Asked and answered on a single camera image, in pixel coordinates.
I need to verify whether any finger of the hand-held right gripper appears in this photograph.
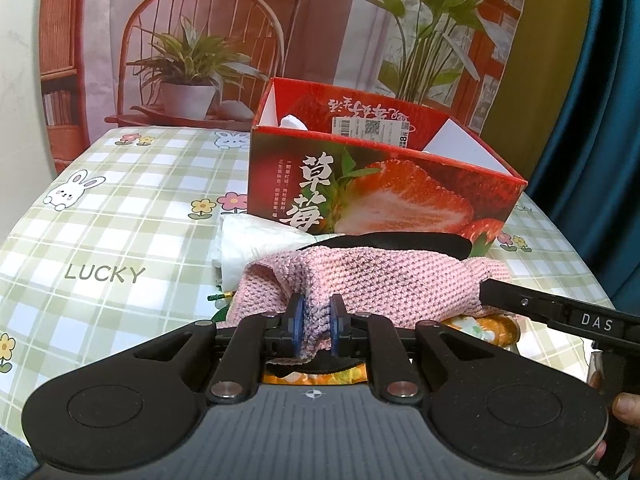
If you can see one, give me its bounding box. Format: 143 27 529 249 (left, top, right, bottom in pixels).
479 278 563 330

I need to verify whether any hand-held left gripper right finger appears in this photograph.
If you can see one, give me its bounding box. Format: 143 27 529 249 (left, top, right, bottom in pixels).
327 294 482 406

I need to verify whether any orange patterned snack packet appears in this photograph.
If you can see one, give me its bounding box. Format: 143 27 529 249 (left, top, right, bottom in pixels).
260 314 524 387

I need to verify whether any white plastic bag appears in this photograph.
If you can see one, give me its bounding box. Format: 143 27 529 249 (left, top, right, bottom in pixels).
212 214 322 289

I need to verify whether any red strawberry print cardboard box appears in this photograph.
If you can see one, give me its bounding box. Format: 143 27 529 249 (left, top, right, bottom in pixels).
246 77 529 257

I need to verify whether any pink knitted cloth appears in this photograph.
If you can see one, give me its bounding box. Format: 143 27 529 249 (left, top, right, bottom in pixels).
225 244 513 362

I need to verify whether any person's right hand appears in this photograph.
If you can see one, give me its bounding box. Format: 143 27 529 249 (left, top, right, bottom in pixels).
612 392 640 427

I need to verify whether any printed room scene backdrop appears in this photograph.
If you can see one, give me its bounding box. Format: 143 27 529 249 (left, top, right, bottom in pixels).
39 0 532 175

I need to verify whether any olive yellow curtain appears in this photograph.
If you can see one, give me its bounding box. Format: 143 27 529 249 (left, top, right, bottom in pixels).
481 0 597 173

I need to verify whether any black cloth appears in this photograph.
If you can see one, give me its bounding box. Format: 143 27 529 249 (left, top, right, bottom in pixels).
294 230 474 262

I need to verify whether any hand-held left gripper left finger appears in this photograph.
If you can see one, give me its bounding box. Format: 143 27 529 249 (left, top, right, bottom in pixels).
133 294 307 406

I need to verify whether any blue curtain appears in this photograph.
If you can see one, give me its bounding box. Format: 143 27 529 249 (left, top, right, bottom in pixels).
525 0 640 322

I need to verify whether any green checked tablecloth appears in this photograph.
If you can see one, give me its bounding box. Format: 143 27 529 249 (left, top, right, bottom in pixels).
0 126 619 403

